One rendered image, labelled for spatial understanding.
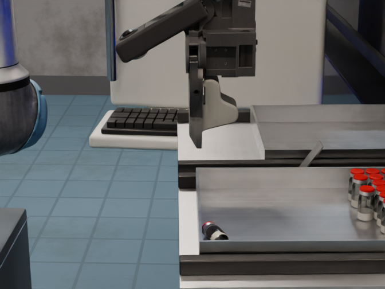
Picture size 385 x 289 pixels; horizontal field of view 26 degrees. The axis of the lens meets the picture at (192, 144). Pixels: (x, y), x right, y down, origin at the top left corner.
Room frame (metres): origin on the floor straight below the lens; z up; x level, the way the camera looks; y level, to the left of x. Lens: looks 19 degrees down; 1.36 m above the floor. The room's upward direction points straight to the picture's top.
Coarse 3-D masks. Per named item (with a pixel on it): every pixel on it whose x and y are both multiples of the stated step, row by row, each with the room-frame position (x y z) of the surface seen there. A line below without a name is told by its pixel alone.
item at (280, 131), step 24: (264, 120) 1.53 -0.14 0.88; (288, 120) 1.53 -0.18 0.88; (312, 120) 1.53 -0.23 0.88; (336, 120) 1.53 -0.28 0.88; (360, 120) 1.53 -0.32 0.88; (384, 120) 1.53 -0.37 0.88; (264, 144) 1.29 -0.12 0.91; (288, 144) 1.39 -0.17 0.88; (312, 144) 1.39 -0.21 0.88; (336, 144) 1.39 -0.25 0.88; (360, 144) 1.39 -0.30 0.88; (384, 144) 1.39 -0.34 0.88
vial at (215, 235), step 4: (208, 224) 1.01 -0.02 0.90; (212, 224) 1.01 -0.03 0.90; (204, 228) 1.01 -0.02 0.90; (208, 228) 1.00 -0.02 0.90; (212, 228) 0.99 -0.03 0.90; (216, 228) 0.99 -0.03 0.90; (204, 232) 1.00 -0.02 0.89; (208, 232) 0.99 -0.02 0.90; (212, 232) 0.98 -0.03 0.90; (216, 232) 0.98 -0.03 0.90; (220, 232) 0.98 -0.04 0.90; (208, 236) 0.99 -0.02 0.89; (212, 236) 0.98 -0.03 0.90; (216, 236) 0.97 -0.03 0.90; (220, 236) 0.97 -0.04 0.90; (224, 236) 0.97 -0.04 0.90
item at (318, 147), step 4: (316, 144) 1.24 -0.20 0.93; (320, 144) 1.23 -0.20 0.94; (316, 148) 1.23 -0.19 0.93; (320, 148) 1.22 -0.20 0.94; (312, 152) 1.24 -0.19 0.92; (316, 152) 1.22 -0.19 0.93; (308, 156) 1.24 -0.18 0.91; (312, 156) 1.23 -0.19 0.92; (304, 160) 1.24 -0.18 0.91; (308, 160) 1.23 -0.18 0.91; (312, 160) 1.22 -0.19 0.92; (304, 164) 1.23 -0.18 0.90; (308, 164) 1.22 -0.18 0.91
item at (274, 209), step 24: (216, 168) 1.18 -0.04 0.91; (240, 168) 1.19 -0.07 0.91; (264, 168) 1.19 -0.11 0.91; (288, 168) 1.19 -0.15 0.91; (312, 168) 1.19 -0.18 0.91; (336, 168) 1.19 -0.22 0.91; (360, 168) 1.19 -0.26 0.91; (384, 168) 1.19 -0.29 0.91; (216, 192) 1.17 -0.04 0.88; (240, 192) 1.17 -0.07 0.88; (264, 192) 1.17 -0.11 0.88; (288, 192) 1.17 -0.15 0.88; (312, 192) 1.17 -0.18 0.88; (336, 192) 1.17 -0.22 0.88; (216, 216) 1.08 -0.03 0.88; (240, 216) 1.08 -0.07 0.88; (264, 216) 1.08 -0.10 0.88; (288, 216) 1.08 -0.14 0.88; (312, 216) 1.08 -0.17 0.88; (336, 216) 1.08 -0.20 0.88; (216, 240) 0.93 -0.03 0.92; (240, 240) 0.93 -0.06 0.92; (264, 240) 0.93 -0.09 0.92; (288, 240) 0.93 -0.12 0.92; (312, 240) 0.93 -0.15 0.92; (336, 240) 0.93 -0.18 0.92; (360, 240) 0.93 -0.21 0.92; (384, 240) 0.93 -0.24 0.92
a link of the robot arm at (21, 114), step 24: (0, 0) 1.28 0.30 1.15; (0, 24) 1.28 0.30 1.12; (0, 48) 1.28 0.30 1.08; (0, 72) 1.27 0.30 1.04; (24, 72) 1.30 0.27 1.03; (0, 96) 1.26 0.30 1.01; (24, 96) 1.29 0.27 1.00; (0, 120) 1.25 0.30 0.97; (24, 120) 1.28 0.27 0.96; (0, 144) 1.25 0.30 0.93; (24, 144) 1.29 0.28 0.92
